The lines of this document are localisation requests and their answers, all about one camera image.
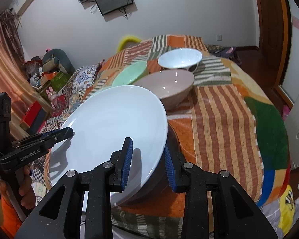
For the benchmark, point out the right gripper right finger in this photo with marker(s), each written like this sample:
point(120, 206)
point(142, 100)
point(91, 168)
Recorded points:
point(174, 162)

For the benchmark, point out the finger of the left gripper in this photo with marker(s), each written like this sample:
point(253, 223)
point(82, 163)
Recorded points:
point(53, 137)

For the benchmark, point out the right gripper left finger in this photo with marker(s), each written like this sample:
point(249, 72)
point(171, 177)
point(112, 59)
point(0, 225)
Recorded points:
point(122, 163)

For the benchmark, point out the large white plate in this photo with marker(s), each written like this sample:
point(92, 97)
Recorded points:
point(100, 126)

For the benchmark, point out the pink ceramic bowl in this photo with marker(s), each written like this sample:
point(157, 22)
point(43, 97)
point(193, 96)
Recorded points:
point(170, 86)

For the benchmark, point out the mint green plate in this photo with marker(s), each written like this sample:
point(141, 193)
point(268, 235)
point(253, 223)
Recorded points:
point(131, 74)

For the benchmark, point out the white patterned bowl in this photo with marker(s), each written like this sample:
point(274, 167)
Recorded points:
point(182, 58)

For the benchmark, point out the orange sleeve forearm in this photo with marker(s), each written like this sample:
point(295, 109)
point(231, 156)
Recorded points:
point(11, 221)

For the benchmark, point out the person's left hand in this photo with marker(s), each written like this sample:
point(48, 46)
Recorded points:
point(25, 191)

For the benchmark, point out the red box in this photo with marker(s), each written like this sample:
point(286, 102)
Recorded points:
point(31, 114)

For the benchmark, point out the pink rabbit toy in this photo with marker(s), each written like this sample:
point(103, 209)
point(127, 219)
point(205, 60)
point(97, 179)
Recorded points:
point(52, 96)

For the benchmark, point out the green box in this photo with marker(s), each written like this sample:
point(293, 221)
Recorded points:
point(57, 83)

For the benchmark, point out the patterned quilt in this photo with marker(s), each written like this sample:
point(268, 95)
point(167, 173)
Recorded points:
point(69, 98)

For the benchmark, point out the striped patchwork blanket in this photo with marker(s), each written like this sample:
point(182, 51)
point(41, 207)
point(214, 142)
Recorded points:
point(226, 121)

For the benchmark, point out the orange pink curtain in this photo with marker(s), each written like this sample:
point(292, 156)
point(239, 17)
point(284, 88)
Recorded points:
point(11, 81)

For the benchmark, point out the grey plush toy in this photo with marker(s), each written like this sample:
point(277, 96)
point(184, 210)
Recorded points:
point(57, 60)

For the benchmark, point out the yellow cartoon bedsheet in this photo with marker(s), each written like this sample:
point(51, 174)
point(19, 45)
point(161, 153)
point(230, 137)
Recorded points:
point(283, 212)

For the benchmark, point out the yellow foam tube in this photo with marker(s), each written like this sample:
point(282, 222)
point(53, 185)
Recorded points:
point(126, 41)

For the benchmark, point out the brown wooden door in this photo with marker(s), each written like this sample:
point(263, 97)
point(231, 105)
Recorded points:
point(274, 37)

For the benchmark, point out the small black wall monitor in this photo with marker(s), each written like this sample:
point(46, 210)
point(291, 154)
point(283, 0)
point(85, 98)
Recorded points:
point(108, 6)

